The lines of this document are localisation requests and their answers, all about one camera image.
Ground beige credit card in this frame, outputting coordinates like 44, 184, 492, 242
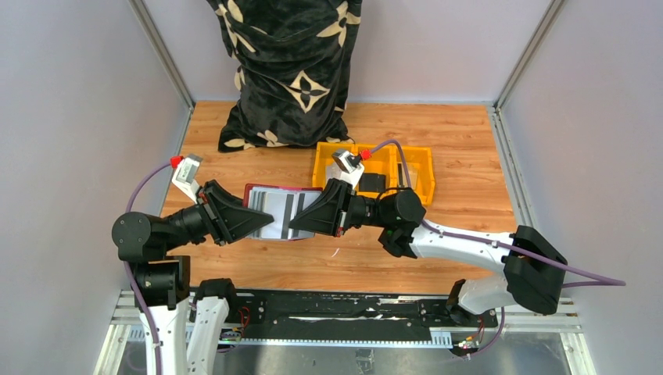
396, 162, 418, 190

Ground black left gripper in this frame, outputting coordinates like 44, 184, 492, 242
163, 177, 273, 251

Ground red leather card holder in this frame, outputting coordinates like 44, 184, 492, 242
244, 184, 322, 241

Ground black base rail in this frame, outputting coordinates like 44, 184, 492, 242
220, 289, 499, 348

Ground black credit card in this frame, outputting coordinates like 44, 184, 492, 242
358, 173, 387, 194

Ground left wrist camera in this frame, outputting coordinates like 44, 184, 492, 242
170, 154, 202, 203

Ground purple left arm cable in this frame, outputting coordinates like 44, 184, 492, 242
123, 154, 185, 375

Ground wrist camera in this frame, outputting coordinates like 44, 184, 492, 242
170, 154, 202, 203
331, 149, 365, 188

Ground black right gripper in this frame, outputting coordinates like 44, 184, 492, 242
289, 179, 390, 238

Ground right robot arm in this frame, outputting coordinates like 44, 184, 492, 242
289, 178, 568, 327

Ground black floral blanket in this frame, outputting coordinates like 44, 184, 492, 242
209, 0, 363, 153

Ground yellow three-compartment bin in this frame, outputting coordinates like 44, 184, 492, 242
311, 142, 435, 206

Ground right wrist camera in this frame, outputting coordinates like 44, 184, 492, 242
331, 149, 365, 188

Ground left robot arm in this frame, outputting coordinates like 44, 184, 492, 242
112, 180, 274, 374

